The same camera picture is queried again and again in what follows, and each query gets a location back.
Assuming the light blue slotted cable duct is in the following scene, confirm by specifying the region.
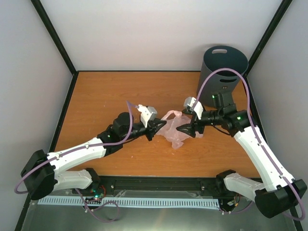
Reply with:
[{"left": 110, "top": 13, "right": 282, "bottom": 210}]
[{"left": 37, "top": 196, "right": 219, "bottom": 210}]

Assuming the black frame post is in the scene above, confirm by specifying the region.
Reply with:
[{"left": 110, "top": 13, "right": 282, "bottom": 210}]
[
  {"left": 31, "top": 0, "right": 77, "bottom": 76},
  {"left": 244, "top": 0, "right": 293, "bottom": 77}
]

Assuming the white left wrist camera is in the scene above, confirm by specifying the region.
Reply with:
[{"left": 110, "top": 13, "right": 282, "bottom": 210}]
[{"left": 137, "top": 104, "right": 157, "bottom": 128}]

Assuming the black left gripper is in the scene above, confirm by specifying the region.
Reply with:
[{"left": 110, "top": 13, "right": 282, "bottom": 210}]
[{"left": 122, "top": 119, "right": 167, "bottom": 142}]

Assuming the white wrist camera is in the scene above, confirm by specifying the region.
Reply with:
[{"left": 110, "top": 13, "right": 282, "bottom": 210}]
[
  {"left": 183, "top": 97, "right": 204, "bottom": 119},
  {"left": 137, "top": 104, "right": 157, "bottom": 128}
]

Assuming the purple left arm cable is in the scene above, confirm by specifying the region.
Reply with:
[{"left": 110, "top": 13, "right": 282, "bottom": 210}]
[{"left": 14, "top": 100, "right": 140, "bottom": 194}]

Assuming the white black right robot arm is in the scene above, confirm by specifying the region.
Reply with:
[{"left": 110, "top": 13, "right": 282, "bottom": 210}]
[{"left": 158, "top": 92, "right": 308, "bottom": 218}]

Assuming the purple floor cable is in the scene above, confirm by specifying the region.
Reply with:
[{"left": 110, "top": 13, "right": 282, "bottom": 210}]
[{"left": 74, "top": 189, "right": 120, "bottom": 222}]

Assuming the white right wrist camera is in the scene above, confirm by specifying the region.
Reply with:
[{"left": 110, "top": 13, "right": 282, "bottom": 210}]
[{"left": 183, "top": 97, "right": 204, "bottom": 119}]

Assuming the small green-lit circuit board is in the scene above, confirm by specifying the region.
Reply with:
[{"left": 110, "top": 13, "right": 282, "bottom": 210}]
[{"left": 90, "top": 193, "right": 106, "bottom": 205}]

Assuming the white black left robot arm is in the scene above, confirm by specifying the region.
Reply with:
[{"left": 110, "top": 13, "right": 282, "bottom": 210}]
[{"left": 21, "top": 112, "right": 167, "bottom": 200}]

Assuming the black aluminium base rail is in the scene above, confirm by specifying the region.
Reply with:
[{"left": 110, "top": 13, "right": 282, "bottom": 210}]
[{"left": 32, "top": 175, "right": 289, "bottom": 198}]

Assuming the black right frame post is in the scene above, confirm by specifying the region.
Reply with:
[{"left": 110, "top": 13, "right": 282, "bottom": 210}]
[{"left": 244, "top": 0, "right": 293, "bottom": 77}]

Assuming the black left frame post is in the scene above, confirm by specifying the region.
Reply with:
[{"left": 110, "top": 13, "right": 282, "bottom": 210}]
[{"left": 31, "top": 0, "right": 77, "bottom": 76}]

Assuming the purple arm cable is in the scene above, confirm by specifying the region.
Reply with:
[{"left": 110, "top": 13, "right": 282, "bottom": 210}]
[
  {"left": 196, "top": 68, "right": 306, "bottom": 221},
  {"left": 14, "top": 100, "right": 140, "bottom": 194}
]

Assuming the pink plastic trash bag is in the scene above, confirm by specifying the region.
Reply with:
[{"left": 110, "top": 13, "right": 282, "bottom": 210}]
[{"left": 161, "top": 110, "right": 191, "bottom": 149}]

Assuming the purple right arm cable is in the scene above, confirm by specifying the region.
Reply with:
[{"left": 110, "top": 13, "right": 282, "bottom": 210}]
[{"left": 196, "top": 68, "right": 306, "bottom": 221}]

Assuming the dark grey trash bin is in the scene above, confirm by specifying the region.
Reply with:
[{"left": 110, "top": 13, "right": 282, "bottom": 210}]
[{"left": 196, "top": 45, "right": 248, "bottom": 107}]

